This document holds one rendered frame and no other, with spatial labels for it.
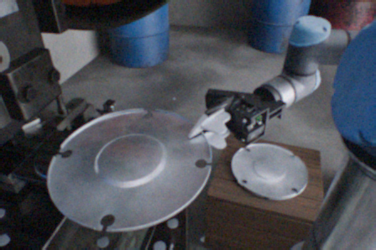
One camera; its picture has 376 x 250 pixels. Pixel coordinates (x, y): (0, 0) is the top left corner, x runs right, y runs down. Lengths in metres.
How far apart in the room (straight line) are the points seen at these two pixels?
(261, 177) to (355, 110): 0.85
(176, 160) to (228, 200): 0.55
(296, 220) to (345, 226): 0.68
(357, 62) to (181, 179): 0.31
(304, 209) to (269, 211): 0.12
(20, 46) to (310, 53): 0.54
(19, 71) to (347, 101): 0.42
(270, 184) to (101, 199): 0.74
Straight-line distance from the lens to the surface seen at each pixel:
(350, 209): 0.37
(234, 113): 0.57
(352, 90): 0.30
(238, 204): 1.04
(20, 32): 0.52
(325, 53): 0.66
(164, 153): 0.52
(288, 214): 1.04
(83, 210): 0.48
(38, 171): 0.57
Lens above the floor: 1.15
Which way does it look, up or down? 36 degrees down
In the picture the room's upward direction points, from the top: straight up
